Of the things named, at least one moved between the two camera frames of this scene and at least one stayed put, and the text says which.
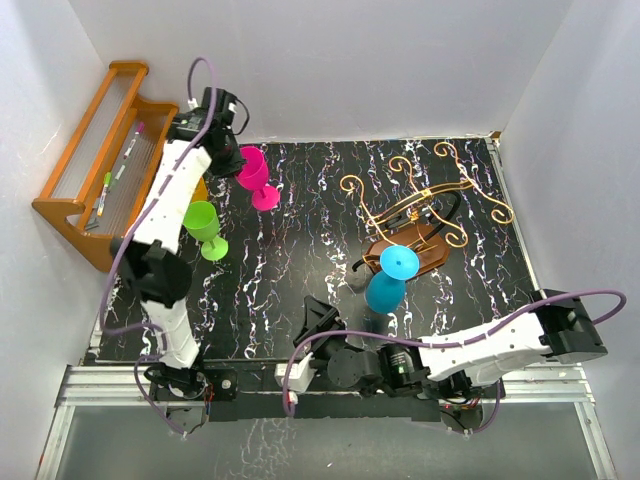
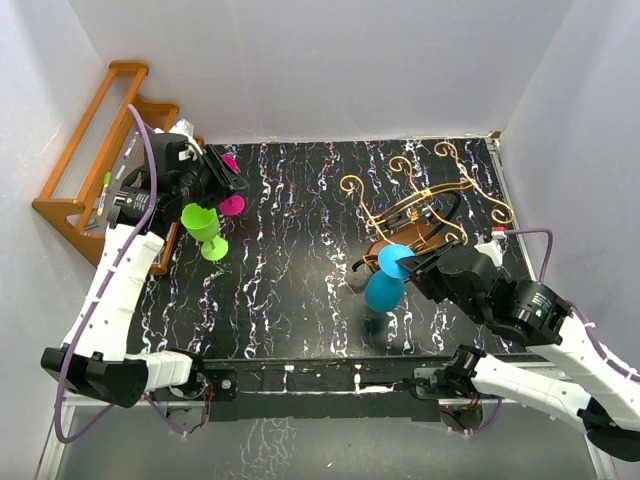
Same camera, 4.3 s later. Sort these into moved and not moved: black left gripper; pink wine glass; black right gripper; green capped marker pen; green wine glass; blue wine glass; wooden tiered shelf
Moved: pink wine glass; black left gripper; black right gripper
Not moved: green wine glass; wooden tiered shelf; green capped marker pen; blue wine glass
